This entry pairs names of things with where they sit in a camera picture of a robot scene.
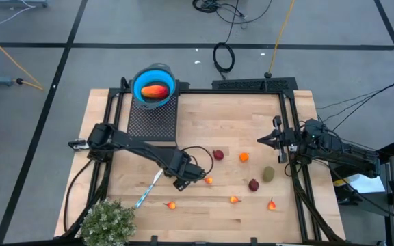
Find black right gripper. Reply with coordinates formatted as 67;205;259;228
257;115;300;164

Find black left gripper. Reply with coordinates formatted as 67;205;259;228
168;152;207;191

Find orange-red toy mango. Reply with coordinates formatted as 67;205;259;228
140;84;170;100

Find blue collapsible bowl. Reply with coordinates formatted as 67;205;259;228
130;62;177;110

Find green-brown toy kiwi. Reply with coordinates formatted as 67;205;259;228
262;166;276;183

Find black perforated metal shelf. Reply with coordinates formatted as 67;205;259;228
127;92;179;143

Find white paper sheet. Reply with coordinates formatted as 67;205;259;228
333;172;386;195

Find potted artificial green plant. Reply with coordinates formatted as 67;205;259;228
80;199;138;246

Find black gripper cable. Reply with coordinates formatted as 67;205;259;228
179;146;215;178

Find blue-handled table knife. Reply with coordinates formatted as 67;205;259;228
134;169;164;209

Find black metal table frame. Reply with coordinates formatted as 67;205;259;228
58;77;347;244

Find yellow hanging cable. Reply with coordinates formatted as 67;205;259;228
265;0;297;79

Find black hanging cable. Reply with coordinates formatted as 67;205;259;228
212;0;241;80

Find black floor cable bundle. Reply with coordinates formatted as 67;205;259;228
192;0;274;25

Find yellow floor cable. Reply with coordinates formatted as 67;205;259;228
0;25;44;92

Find white floor cable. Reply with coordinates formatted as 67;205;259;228
0;3;36;44

